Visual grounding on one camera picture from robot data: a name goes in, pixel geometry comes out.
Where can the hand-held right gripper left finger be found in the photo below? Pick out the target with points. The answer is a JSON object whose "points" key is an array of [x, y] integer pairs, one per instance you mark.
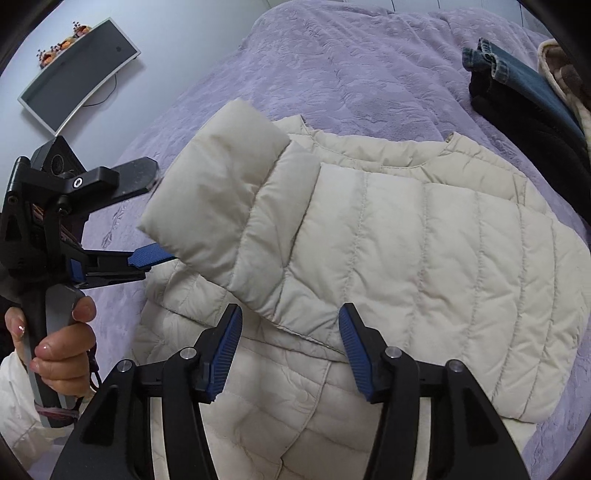
{"points": [[226, 355]]}

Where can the black folded garment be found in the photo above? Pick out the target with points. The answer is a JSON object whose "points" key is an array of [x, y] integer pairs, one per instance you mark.
{"points": [[521, 134]]}

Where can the artificial flower decoration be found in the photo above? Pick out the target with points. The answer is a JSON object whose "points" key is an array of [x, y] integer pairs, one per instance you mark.
{"points": [[60, 46]]}

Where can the person's left forearm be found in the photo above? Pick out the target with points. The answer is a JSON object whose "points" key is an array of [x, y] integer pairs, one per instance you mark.
{"points": [[18, 406]]}

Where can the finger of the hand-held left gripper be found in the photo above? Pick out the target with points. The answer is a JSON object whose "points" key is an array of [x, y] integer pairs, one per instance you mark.
{"points": [[147, 256], [129, 177]]}

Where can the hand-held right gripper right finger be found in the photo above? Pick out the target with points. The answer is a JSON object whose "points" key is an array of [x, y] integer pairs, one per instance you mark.
{"points": [[355, 355]]}

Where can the purple embossed blanket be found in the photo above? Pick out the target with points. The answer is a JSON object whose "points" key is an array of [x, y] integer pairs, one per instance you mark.
{"points": [[346, 69]]}

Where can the blue denim jeans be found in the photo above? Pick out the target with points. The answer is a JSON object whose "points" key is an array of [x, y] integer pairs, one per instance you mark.
{"points": [[521, 87]]}

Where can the cream puffer jacket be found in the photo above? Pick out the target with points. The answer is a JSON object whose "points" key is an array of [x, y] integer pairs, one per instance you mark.
{"points": [[392, 230]]}

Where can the wall-mounted flat screen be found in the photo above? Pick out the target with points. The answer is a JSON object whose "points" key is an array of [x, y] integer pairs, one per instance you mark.
{"points": [[69, 78]]}

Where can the person's left hand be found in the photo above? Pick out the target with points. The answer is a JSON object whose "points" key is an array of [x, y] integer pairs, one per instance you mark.
{"points": [[64, 355]]}

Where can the beige fleece cloth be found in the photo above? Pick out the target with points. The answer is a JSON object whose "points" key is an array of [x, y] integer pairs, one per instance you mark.
{"points": [[565, 78]]}

